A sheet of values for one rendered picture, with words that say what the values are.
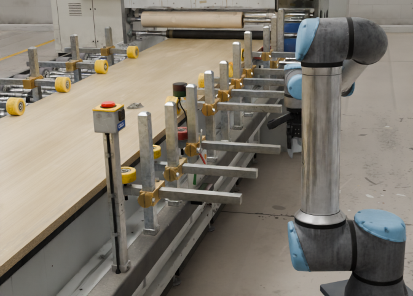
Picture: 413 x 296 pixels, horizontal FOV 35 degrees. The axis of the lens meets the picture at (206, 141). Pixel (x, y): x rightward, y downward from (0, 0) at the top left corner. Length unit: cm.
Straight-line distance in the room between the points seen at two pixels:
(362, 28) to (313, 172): 42
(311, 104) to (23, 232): 88
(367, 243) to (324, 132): 35
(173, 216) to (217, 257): 122
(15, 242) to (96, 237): 55
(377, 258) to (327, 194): 24
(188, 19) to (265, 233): 189
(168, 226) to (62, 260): 41
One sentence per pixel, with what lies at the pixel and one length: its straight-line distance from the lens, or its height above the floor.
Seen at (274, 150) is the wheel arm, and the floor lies 85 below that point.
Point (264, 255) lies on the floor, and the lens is 358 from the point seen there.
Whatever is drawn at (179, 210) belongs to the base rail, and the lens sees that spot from 243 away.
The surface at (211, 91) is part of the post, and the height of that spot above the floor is 102.
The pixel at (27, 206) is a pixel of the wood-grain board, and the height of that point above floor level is 90.
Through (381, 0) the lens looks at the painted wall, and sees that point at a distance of 1119.
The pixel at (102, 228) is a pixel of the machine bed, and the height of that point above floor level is 68.
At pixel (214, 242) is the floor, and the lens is 373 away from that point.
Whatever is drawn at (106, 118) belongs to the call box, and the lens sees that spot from 184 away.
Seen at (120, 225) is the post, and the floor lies 86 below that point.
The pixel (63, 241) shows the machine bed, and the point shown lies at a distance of 212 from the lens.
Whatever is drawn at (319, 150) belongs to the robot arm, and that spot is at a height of 109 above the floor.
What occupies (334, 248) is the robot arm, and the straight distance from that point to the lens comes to 192.
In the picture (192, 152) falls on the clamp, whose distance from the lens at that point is 261.
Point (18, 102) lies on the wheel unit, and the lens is 309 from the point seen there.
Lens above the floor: 169
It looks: 18 degrees down
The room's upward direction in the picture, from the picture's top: 2 degrees counter-clockwise
